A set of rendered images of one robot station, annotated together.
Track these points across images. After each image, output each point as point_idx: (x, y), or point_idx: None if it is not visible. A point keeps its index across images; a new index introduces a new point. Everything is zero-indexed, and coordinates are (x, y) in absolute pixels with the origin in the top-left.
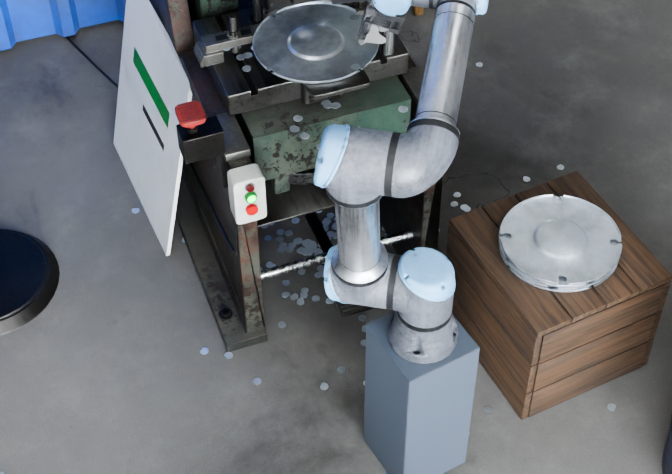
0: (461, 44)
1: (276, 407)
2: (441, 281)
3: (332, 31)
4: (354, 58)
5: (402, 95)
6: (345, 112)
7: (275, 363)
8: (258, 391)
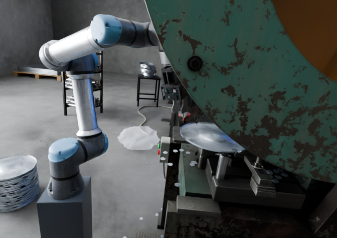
0: (76, 32)
1: (126, 219)
2: (51, 145)
3: (220, 139)
4: (195, 139)
5: (190, 189)
6: (185, 165)
7: (145, 227)
8: (136, 217)
